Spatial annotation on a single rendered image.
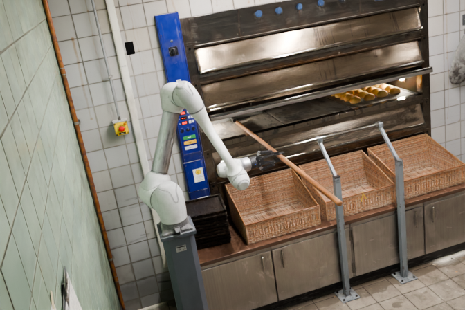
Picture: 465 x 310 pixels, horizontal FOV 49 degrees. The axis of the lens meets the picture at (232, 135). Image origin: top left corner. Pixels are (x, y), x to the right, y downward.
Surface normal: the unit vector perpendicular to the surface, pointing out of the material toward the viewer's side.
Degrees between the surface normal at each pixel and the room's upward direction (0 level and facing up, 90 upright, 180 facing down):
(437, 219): 90
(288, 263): 90
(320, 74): 70
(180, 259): 90
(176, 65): 90
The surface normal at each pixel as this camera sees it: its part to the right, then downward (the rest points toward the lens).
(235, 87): 0.22, -0.07
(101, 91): 0.28, 0.26
